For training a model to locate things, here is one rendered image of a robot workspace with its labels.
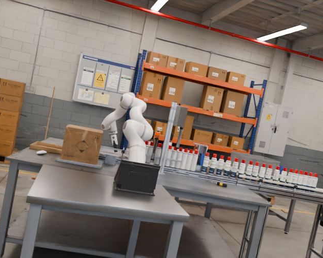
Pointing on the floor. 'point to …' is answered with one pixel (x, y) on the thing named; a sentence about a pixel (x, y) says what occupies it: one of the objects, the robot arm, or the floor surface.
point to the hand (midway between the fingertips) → (115, 150)
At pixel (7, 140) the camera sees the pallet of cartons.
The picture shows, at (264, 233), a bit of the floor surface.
